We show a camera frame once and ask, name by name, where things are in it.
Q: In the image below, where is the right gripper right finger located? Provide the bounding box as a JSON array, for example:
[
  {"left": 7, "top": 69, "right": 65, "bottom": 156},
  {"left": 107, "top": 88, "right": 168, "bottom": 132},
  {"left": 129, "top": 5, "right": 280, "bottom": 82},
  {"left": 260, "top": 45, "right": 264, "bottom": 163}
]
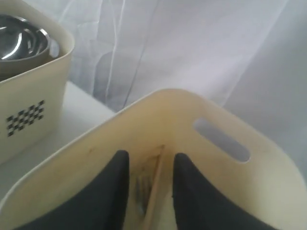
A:
[{"left": 172, "top": 153, "right": 273, "bottom": 230}]

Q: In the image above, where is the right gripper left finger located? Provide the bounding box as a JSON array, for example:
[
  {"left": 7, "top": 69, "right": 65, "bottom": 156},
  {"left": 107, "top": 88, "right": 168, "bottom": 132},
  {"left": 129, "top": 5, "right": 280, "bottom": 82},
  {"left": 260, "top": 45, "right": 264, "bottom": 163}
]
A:
[{"left": 19, "top": 150, "right": 130, "bottom": 230}]

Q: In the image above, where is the steel bowl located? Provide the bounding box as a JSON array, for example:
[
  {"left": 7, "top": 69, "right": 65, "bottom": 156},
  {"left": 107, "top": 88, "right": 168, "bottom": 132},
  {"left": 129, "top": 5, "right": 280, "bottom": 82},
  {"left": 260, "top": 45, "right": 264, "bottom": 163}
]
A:
[{"left": 0, "top": 14, "right": 51, "bottom": 81}]

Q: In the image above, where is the cream bin with triangle mark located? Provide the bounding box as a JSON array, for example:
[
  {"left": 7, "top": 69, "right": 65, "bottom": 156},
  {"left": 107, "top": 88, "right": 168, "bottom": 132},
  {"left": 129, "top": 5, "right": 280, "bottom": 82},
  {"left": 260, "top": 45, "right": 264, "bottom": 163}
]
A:
[{"left": 0, "top": 89, "right": 307, "bottom": 230}]

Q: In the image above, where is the steel fork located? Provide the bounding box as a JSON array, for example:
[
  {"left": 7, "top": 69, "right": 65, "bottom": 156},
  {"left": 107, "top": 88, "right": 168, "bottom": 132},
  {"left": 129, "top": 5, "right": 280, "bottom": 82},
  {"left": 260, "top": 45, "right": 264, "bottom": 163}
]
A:
[{"left": 135, "top": 176, "right": 152, "bottom": 216}]

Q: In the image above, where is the wooden chopstick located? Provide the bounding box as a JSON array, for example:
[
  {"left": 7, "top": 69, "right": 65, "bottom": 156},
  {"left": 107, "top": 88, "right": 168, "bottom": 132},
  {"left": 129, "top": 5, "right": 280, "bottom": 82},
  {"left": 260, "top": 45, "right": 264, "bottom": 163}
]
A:
[{"left": 142, "top": 145, "right": 165, "bottom": 230}]

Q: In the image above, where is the cream bin with circle mark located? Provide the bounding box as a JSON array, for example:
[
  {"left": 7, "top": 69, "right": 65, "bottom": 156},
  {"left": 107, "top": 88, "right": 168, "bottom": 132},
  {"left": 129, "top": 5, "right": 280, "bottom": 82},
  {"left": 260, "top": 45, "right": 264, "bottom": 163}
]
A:
[{"left": 0, "top": 0, "right": 75, "bottom": 163}]

